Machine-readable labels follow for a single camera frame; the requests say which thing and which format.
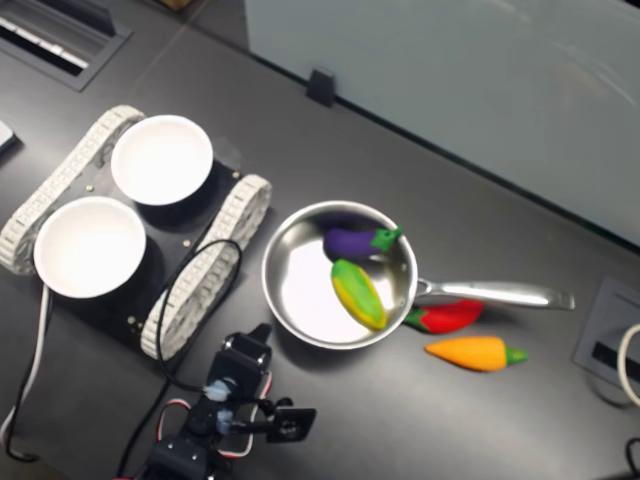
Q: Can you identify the green yellow toy corn cob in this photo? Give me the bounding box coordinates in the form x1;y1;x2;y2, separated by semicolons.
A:
331;258;388;332

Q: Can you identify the steel pan with long handle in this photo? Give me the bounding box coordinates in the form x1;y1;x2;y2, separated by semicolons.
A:
260;200;576;350

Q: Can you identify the orange toy carrot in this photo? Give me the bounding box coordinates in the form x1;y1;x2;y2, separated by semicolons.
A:
424;336;529;374

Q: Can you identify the white cable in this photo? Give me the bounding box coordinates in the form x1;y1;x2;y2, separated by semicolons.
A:
617;323;640;407
0;284;54;461

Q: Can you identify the tracked vehicle with white tracks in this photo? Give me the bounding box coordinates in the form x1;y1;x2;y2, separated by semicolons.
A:
0;103;274;362

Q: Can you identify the white bowl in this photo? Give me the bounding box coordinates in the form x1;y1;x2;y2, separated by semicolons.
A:
110;114;215;206
33;195;147;300

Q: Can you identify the black partition bracket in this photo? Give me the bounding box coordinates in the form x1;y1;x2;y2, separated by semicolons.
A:
305;68;335;107

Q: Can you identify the grey table cable box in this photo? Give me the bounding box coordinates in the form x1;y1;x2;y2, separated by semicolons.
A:
573;275;640;387
0;0;134;92

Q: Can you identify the long black cable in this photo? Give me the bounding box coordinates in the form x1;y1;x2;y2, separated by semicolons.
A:
115;238;245;476

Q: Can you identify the black wrist camera board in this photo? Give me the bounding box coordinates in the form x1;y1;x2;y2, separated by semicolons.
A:
263;397;318;445

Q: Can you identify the purple toy aubergine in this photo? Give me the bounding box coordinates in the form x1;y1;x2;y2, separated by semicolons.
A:
323;225;404;261

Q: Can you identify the red toy chilli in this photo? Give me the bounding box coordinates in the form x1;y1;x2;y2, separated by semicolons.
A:
403;299;485;335

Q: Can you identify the frosted glass partition panel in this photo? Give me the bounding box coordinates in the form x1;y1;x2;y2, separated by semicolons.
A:
244;0;640;247

